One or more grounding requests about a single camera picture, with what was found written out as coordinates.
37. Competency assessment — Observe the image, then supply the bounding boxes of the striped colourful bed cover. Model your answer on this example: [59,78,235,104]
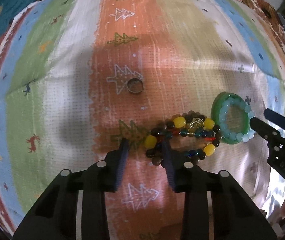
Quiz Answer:
[0,0,285,239]

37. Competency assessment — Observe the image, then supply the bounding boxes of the small multicolour bead bracelet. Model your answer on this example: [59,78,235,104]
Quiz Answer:
[154,127,217,159]

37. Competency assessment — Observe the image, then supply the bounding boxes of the small silver ring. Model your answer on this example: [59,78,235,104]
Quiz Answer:
[125,77,145,94]

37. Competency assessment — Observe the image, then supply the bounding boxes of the green jade bangle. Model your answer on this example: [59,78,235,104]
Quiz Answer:
[211,92,255,145]

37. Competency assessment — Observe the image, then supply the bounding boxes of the light blue bead bracelet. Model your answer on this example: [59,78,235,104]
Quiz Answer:
[218,97,257,144]

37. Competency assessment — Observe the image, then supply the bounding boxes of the yellow and brown bead bracelet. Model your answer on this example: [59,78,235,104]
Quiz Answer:
[144,112,221,167]

